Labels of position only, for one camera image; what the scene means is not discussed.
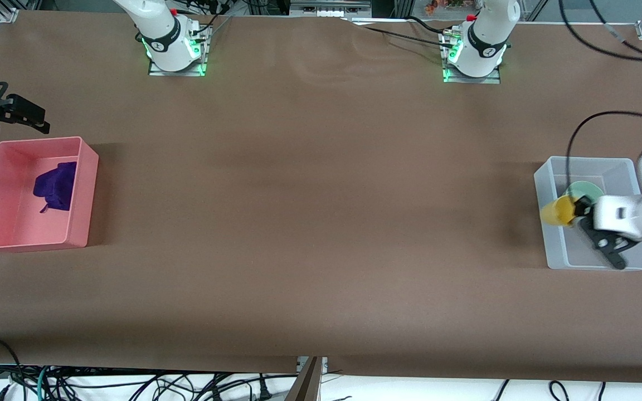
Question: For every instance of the green ceramic bowl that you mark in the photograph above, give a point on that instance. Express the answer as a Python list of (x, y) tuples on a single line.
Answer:
[(584, 191)]

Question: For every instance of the yellow plastic cup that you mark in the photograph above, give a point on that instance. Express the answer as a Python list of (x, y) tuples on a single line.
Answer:
[(557, 213)]

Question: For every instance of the purple microfibre cloth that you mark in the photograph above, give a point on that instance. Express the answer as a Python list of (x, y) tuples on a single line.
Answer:
[(56, 186)]

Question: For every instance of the clear plastic bin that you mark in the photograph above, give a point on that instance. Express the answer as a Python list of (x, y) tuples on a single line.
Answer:
[(555, 248)]

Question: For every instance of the pink plastic bin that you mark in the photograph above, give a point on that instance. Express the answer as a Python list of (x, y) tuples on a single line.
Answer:
[(14, 223)]

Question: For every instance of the colourful packet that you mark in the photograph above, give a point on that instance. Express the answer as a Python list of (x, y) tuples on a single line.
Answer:
[(443, 5)]

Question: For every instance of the brown table cover sheet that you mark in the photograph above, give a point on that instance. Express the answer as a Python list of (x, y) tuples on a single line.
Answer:
[(321, 223)]

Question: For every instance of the white power strip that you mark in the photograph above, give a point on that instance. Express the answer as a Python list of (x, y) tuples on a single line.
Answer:
[(329, 8)]

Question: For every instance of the aluminium frame profile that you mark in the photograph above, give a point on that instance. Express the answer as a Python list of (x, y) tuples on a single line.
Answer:
[(6, 11)]

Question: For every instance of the small metal bracket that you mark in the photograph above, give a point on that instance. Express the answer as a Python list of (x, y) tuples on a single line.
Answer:
[(324, 365)]

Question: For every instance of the brown wooden post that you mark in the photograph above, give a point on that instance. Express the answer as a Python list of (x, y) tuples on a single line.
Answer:
[(305, 384)]

